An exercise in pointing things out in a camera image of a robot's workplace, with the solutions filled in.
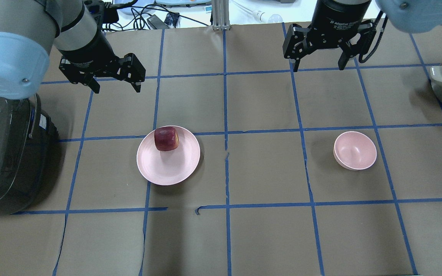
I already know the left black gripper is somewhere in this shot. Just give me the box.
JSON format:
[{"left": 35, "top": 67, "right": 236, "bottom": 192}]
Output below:
[{"left": 59, "top": 31, "right": 146, "bottom": 94}]

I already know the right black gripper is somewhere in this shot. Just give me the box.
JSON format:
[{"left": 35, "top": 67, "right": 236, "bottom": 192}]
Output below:
[{"left": 282, "top": 0, "right": 379, "bottom": 72}]

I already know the red apple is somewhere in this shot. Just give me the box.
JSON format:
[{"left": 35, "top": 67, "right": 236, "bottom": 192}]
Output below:
[{"left": 154, "top": 126, "right": 180, "bottom": 152}]

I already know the pink bowl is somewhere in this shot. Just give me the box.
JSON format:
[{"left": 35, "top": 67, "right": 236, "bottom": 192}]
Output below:
[{"left": 333, "top": 131, "right": 378, "bottom": 171}]

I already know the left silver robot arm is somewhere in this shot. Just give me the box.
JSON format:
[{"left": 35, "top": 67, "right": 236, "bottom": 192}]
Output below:
[{"left": 0, "top": 0, "right": 146, "bottom": 99}]

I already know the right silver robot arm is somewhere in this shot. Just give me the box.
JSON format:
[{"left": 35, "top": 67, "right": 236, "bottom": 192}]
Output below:
[{"left": 282, "top": 0, "right": 442, "bottom": 72}]

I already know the pink plate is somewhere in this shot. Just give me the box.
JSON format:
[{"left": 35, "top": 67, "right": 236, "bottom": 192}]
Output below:
[{"left": 136, "top": 125, "right": 201, "bottom": 186}]

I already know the light bulb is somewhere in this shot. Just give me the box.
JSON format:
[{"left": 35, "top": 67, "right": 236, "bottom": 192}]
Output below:
[{"left": 246, "top": 9, "right": 284, "bottom": 23}]

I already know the dark grey rice cooker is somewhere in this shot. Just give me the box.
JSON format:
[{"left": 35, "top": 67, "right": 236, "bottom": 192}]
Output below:
[{"left": 0, "top": 94, "right": 58, "bottom": 215}]

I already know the aluminium frame post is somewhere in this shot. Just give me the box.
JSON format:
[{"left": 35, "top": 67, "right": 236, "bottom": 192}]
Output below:
[{"left": 211, "top": 0, "right": 231, "bottom": 30}]

